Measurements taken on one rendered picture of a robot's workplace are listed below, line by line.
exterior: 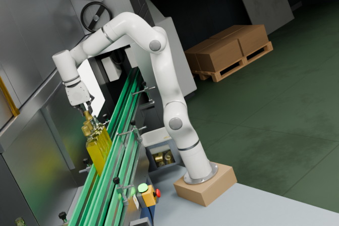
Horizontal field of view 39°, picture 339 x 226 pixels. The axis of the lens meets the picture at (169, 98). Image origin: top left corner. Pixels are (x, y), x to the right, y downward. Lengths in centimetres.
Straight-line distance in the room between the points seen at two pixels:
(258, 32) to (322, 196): 359
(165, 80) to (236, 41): 428
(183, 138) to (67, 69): 65
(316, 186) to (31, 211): 228
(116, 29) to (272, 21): 574
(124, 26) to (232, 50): 433
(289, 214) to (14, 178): 116
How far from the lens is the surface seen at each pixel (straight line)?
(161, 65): 225
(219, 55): 632
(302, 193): 365
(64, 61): 230
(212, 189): 242
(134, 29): 220
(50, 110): 232
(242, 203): 236
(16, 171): 196
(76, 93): 235
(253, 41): 667
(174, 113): 226
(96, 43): 224
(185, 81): 600
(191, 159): 242
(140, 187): 223
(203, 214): 238
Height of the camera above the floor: 204
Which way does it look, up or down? 19 degrees down
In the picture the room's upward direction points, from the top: 21 degrees counter-clockwise
